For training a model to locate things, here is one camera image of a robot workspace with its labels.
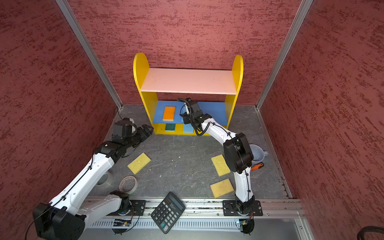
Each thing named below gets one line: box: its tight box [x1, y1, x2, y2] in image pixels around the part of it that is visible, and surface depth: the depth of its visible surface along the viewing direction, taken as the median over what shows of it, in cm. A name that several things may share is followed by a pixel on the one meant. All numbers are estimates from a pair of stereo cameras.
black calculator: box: [150, 192, 186, 234], surface depth 72 cm
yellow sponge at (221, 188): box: [210, 178, 234, 199], surface depth 81 cm
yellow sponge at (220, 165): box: [211, 154, 231, 177], surface depth 90 cm
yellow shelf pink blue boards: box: [133, 53, 244, 136], surface depth 81 cm
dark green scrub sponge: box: [165, 123, 176, 132], surface depth 106 cm
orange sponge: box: [162, 106, 176, 121], surface depth 97 cm
